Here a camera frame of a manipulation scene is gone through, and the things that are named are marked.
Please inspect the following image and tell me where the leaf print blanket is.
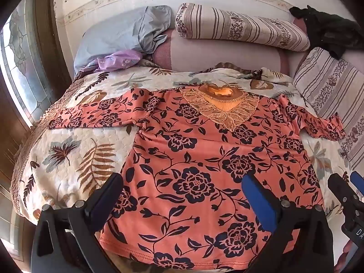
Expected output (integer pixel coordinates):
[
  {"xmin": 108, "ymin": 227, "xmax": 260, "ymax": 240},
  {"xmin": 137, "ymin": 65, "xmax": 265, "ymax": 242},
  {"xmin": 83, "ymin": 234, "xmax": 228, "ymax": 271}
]
[{"xmin": 10, "ymin": 67, "xmax": 356, "ymax": 273}]

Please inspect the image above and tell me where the pink upholstered headboard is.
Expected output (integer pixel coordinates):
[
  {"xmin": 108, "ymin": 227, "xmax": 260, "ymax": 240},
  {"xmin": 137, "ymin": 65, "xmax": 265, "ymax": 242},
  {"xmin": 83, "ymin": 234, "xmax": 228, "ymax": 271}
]
[{"xmin": 154, "ymin": 15, "xmax": 364, "ymax": 77}]

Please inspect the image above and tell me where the grey blue pillow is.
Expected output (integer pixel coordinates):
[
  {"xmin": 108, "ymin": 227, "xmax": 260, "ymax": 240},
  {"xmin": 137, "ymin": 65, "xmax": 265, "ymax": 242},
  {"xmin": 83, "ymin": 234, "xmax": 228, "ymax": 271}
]
[{"xmin": 73, "ymin": 5, "xmax": 173, "ymax": 77}]

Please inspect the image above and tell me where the orange floral shirt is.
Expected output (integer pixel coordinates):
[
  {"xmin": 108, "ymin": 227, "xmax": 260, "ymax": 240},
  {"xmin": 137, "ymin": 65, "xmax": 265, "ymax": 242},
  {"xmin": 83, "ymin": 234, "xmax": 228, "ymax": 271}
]
[{"xmin": 47, "ymin": 87, "xmax": 346, "ymax": 273}]

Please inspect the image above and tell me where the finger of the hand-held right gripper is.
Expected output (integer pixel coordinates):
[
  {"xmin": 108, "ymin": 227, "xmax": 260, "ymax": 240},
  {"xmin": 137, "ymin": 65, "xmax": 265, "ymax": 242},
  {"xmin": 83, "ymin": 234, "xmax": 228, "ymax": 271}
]
[
  {"xmin": 350, "ymin": 171, "xmax": 364, "ymax": 195},
  {"xmin": 327, "ymin": 173, "xmax": 359, "ymax": 209}
]

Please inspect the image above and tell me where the black cloth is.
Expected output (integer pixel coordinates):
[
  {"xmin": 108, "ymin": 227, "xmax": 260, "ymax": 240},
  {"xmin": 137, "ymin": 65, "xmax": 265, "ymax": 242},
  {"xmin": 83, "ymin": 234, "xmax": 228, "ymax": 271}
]
[{"xmin": 289, "ymin": 5, "xmax": 364, "ymax": 60}]

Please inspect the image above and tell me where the wooden window frame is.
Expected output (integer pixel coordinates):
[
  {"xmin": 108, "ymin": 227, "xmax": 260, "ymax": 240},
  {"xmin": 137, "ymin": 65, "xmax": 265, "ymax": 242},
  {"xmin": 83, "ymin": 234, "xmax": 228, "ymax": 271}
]
[{"xmin": 0, "ymin": 0, "xmax": 76, "ymax": 160}]

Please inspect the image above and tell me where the striped bolster pillow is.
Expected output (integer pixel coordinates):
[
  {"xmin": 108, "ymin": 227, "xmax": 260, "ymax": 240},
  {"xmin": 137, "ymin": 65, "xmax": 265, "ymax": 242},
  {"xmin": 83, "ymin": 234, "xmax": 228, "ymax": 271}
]
[{"xmin": 174, "ymin": 3, "xmax": 311, "ymax": 52}]

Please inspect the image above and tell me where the striped floral cushion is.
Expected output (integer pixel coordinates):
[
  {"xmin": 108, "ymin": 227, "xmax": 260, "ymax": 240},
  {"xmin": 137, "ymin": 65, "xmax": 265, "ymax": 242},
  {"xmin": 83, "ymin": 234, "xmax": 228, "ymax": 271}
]
[{"xmin": 293, "ymin": 47, "xmax": 364, "ymax": 174}]

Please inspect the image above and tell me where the person's right hand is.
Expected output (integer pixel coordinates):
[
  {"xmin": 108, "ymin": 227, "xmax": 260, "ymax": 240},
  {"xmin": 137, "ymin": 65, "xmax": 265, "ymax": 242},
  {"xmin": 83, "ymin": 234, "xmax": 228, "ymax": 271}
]
[{"xmin": 343, "ymin": 239, "xmax": 354, "ymax": 263}]

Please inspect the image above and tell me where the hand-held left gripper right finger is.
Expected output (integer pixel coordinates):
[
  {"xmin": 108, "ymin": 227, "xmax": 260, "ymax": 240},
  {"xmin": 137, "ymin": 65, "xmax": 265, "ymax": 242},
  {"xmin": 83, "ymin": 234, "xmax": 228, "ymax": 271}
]
[{"xmin": 241, "ymin": 173, "xmax": 334, "ymax": 273}]

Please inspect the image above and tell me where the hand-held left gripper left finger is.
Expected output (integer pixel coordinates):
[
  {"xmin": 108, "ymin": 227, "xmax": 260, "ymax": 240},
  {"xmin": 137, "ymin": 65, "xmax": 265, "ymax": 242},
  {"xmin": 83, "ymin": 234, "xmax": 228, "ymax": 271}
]
[{"xmin": 31, "ymin": 173, "xmax": 124, "ymax": 273}]

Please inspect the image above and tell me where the purple floral cloth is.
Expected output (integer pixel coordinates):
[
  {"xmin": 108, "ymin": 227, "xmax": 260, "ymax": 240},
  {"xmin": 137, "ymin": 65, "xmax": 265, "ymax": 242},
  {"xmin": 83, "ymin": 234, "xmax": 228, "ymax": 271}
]
[{"xmin": 81, "ymin": 49, "xmax": 143, "ymax": 73}]

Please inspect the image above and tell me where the leaded glass window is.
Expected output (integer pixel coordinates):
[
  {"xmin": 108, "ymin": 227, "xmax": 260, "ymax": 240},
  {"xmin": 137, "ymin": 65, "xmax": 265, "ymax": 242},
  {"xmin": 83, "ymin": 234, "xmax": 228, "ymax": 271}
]
[{"xmin": 0, "ymin": 3, "xmax": 54, "ymax": 126}]

